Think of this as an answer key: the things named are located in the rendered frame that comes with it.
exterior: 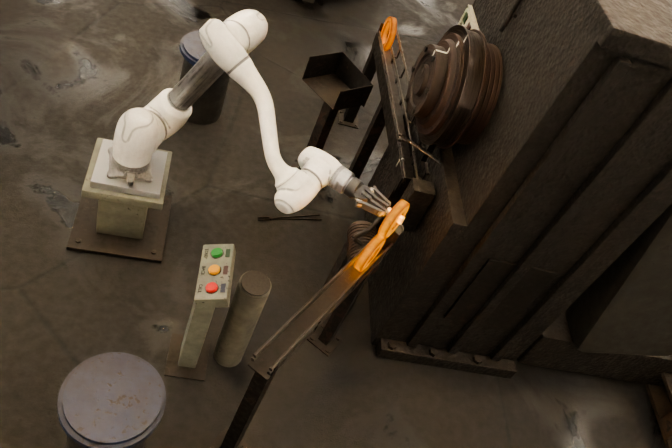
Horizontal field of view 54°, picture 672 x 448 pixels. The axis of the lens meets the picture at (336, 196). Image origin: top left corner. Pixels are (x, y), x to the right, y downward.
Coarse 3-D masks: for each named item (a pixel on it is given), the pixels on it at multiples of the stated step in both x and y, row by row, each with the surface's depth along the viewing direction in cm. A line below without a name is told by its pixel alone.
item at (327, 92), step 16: (320, 64) 318; (336, 64) 326; (352, 64) 318; (304, 80) 318; (320, 80) 322; (336, 80) 326; (352, 80) 321; (368, 80) 312; (320, 96) 311; (336, 96) 315; (352, 96) 307; (368, 96) 314; (320, 112) 326; (336, 112) 324; (320, 128) 329; (320, 144) 337
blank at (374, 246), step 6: (378, 234) 235; (372, 240) 231; (378, 240) 232; (384, 240) 236; (366, 246) 230; (372, 246) 230; (378, 246) 232; (366, 252) 230; (372, 252) 230; (378, 252) 243; (360, 258) 231; (366, 258) 230; (372, 258) 240; (354, 264) 234; (360, 264) 232; (366, 264) 235; (360, 270) 234
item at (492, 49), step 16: (480, 32) 243; (496, 48) 245; (496, 64) 238; (496, 80) 236; (480, 96) 232; (496, 96) 237; (480, 112) 238; (464, 128) 238; (480, 128) 243; (448, 144) 250; (464, 144) 256
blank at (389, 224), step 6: (396, 204) 228; (402, 204) 229; (408, 204) 231; (390, 210) 227; (396, 210) 227; (402, 210) 227; (390, 216) 226; (396, 216) 226; (384, 222) 227; (390, 222) 226; (396, 222) 237; (384, 228) 228; (390, 228) 229; (384, 234) 229; (390, 234) 237
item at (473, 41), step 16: (448, 32) 257; (464, 32) 240; (464, 48) 237; (480, 48) 236; (464, 64) 234; (480, 64) 233; (464, 80) 230; (480, 80) 232; (464, 96) 232; (464, 112) 235; (448, 128) 238; (432, 144) 250
